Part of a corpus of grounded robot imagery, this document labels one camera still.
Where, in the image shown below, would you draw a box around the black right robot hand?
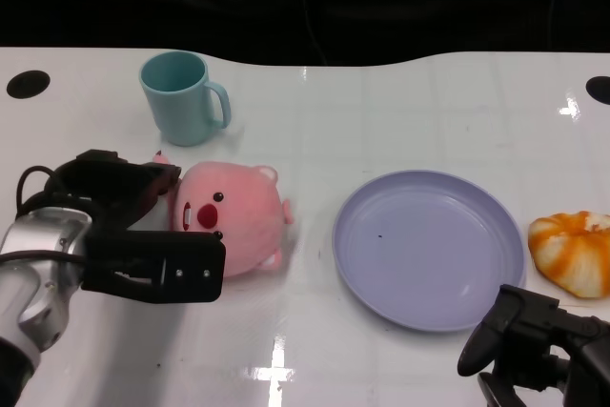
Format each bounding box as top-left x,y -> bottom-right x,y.
457,283 -> 610,407

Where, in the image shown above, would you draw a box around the pink plush doll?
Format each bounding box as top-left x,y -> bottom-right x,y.
151,151 -> 296,280

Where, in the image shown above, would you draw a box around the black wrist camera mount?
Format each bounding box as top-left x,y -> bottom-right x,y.
79,229 -> 227,306

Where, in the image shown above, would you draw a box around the purple plastic plate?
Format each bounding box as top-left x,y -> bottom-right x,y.
331,169 -> 528,334

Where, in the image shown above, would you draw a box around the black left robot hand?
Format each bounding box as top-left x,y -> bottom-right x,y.
45,149 -> 183,234

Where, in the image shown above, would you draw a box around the teal plastic mug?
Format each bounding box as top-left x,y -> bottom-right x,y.
138,50 -> 234,148

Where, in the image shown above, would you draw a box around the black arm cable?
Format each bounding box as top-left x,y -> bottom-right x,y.
15,165 -> 104,268

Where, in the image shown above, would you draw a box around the orange white bread toy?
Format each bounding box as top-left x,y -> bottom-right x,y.
527,210 -> 610,301

